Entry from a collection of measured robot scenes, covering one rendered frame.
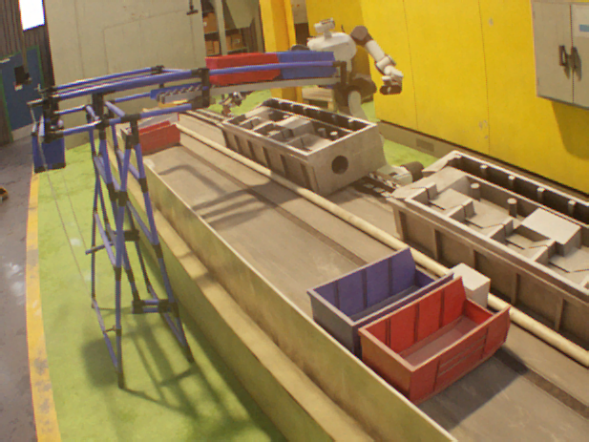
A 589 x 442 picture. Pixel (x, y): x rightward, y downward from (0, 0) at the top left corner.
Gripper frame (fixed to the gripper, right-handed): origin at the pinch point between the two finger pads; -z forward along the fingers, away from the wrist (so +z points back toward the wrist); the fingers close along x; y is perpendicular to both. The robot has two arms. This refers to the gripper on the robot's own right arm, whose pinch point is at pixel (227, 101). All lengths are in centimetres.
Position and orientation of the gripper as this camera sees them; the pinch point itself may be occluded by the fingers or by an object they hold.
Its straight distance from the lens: 268.7
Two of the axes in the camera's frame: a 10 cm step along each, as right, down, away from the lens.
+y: -4.8, -3.3, 8.1
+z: 7.4, -6.4, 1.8
